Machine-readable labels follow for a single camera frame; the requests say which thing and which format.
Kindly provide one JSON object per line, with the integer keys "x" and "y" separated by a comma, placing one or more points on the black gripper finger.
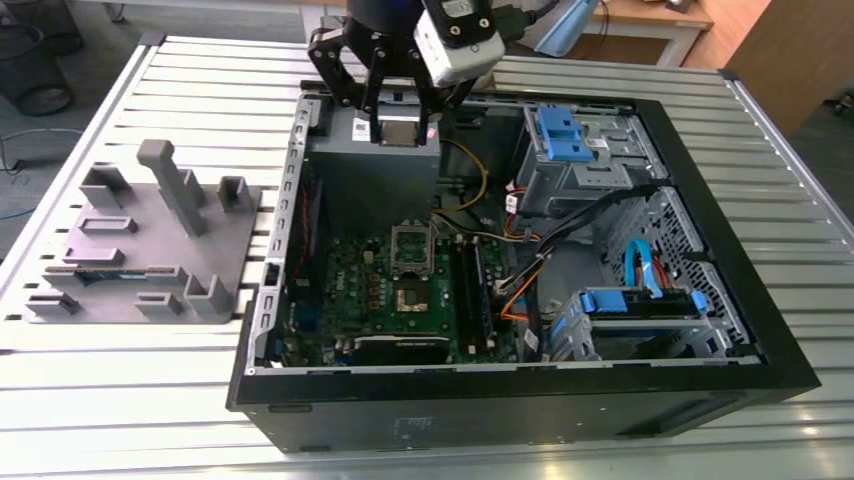
{"x": 329, "y": 65}
{"x": 449, "y": 97}

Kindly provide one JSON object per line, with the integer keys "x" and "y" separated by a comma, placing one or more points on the silver CPU green edge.
{"x": 400, "y": 134}

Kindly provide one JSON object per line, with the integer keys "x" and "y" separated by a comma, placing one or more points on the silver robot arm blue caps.
{"x": 560, "y": 30}

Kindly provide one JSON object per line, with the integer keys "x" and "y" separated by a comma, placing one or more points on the CPU socket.
{"x": 412, "y": 300}

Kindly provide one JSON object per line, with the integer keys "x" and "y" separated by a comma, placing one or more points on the blue disk carrier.
{"x": 563, "y": 135}

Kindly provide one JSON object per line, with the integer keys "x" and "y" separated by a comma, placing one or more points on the grey power supply unit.
{"x": 373, "y": 175}

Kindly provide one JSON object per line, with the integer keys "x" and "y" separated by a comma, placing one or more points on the silver disk bay cage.
{"x": 600, "y": 175}
{"x": 640, "y": 327}

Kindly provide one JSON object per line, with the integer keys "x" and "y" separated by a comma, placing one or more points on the thin metal locking lever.
{"x": 435, "y": 235}

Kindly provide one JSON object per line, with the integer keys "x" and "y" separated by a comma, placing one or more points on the wooden desk white legs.
{"x": 640, "y": 15}

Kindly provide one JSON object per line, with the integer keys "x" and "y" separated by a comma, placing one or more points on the black RAM slot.
{"x": 460, "y": 290}

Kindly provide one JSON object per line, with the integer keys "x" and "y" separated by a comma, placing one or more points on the installed dark RAM stick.
{"x": 481, "y": 295}

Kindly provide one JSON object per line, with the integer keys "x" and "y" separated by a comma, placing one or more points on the green motherboard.
{"x": 360, "y": 300}

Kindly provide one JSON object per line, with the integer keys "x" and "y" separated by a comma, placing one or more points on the grey parts rack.
{"x": 153, "y": 250}

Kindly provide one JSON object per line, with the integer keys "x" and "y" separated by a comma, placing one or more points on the hard disk in blue carrier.
{"x": 607, "y": 302}

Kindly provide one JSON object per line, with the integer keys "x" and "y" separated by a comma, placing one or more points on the black graphics card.
{"x": 400, "y": 350}

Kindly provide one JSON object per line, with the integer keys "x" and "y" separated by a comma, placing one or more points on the brown wooden cabinet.
{"x": 800, "y": 50}

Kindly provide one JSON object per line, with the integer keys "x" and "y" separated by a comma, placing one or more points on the black PC case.
{"x": 467, "y": 415}

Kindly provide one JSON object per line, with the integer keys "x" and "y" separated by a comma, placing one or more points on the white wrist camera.
{"x": 460, "y": 55}

